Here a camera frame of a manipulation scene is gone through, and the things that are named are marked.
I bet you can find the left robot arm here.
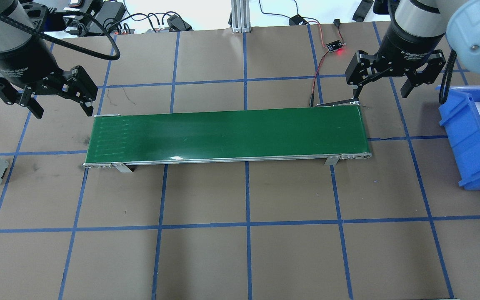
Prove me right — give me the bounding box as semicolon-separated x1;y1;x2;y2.
0;20;98;118

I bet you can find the small red-lit circuit board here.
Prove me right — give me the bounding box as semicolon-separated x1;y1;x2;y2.
325;40;345;53

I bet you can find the black power adapter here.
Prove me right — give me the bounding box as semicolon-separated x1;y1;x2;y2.
288;15;308;25

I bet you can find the black braided left cable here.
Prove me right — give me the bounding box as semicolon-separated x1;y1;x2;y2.
0;0;121;61

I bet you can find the green conveyor belt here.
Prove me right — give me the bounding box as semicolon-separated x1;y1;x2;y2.
83;105;372;173

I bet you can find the black braided right cable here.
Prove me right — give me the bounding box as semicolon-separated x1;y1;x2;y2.
439;49;458;105

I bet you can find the black braided cable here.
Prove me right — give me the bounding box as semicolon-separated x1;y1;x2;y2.
439;49;458;105
0;0;121;61

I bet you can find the blue plastic bin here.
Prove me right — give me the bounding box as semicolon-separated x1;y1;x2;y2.
439;85;480;190

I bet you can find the aluminium profile post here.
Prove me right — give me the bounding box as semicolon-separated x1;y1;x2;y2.
230;0;252;33

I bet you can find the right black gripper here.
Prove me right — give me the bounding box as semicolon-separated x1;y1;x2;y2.
345;21;446;98

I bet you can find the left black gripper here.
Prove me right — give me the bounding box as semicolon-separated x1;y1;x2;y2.
0;42;98;118

